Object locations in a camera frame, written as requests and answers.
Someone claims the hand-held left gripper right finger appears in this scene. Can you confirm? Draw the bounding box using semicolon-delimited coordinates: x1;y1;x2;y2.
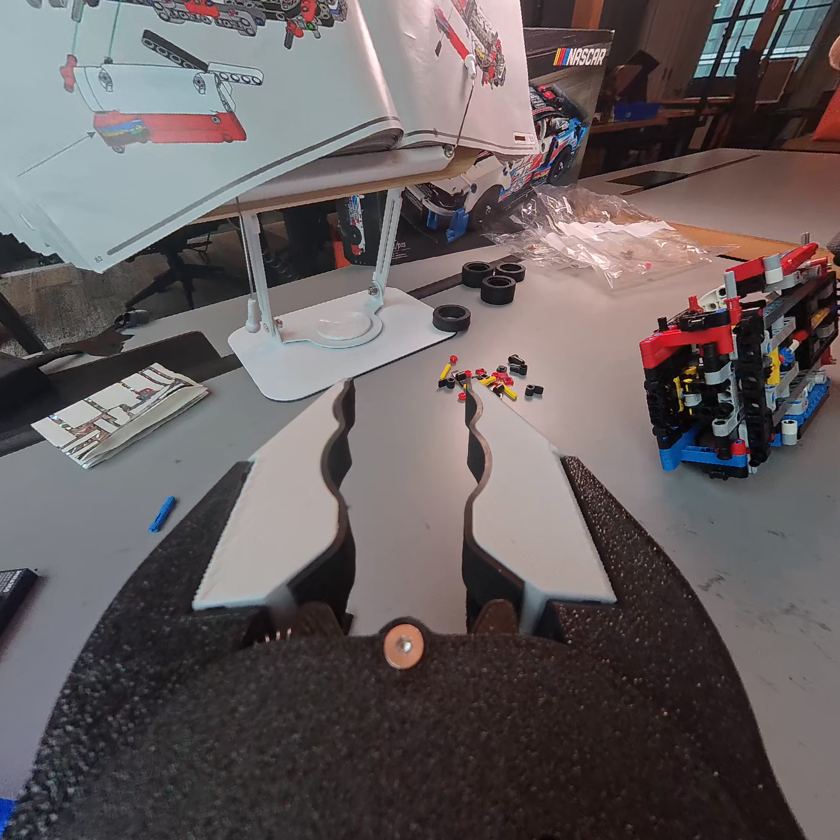
461;384;618;635

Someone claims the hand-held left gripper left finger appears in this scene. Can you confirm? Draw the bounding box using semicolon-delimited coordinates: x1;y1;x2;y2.
192;377;357;634

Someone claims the toy brick car model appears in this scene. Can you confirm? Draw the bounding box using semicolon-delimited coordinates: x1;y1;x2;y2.
640;243;840;479

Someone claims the grey desk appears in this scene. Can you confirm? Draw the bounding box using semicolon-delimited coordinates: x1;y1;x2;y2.
0;147;840;840

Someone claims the pile of small brick pieces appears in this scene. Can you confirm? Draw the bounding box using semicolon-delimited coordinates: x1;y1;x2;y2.
438;354;544;403

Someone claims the white metal book stand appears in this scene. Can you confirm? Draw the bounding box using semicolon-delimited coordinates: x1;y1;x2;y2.
197;144;475;401

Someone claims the folded sticker sheet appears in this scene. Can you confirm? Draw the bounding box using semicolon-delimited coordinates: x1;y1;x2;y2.
31;363;211;470

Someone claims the black office chair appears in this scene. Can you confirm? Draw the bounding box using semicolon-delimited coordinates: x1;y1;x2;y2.
125;220;221;316

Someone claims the black flat device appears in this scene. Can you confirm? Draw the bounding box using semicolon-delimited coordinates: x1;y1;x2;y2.
0;567;40;636

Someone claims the clear plastic bag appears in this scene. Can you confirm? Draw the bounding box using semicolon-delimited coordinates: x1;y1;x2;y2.
482;184;739;290

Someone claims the open building instruction booklet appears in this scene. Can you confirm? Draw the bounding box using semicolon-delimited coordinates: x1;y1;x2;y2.
0;0;539;271

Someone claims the wooden workbench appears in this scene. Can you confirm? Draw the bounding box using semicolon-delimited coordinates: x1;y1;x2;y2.
591;92;840;173

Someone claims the black toy car box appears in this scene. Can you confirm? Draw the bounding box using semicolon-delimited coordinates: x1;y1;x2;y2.
335;28;615;266

